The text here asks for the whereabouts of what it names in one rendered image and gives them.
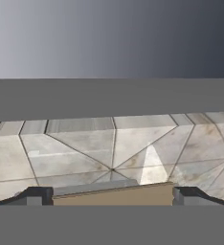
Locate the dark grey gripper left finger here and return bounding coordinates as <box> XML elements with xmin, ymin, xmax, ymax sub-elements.
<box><xmin>0</xmin><ymin>186</ymin><xmax>55</xmax><ymax>207</ymax></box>

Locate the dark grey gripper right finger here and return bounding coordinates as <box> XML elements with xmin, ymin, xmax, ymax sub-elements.
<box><xmin>172</xmin><ymin>186</ymin><xmax>224</xmax><ymax>207</ymax></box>

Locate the tan block with grey top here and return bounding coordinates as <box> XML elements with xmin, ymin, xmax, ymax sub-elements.
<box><xmin>52</xmin><ymin>179</ymin><xmax>175</xmax><ymax>207</ymax></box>

